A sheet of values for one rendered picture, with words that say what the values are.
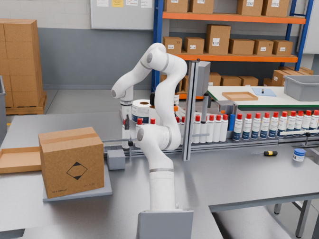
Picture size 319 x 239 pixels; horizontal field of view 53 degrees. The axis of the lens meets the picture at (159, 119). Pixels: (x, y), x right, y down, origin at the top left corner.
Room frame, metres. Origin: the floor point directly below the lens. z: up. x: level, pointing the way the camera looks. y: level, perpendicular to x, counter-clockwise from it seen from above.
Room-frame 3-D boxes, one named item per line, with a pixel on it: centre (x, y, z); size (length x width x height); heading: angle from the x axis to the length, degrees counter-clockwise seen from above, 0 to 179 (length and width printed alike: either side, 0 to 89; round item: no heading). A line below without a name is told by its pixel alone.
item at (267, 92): (3.82, -1.28, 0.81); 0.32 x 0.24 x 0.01; 175
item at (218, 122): (2.12, -0.42, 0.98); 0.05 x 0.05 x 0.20
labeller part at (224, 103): (2.24, -0.49, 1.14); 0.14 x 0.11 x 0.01; 106
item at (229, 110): (2.23, -0.49, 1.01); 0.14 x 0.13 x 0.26; 106
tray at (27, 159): (1.77, 0.85, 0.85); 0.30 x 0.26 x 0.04; 106
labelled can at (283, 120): (2.26, -0.94, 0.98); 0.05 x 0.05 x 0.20
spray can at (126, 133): (1.94, 0.22, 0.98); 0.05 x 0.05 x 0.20
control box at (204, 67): (1.98, -0.24, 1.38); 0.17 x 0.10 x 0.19; 161
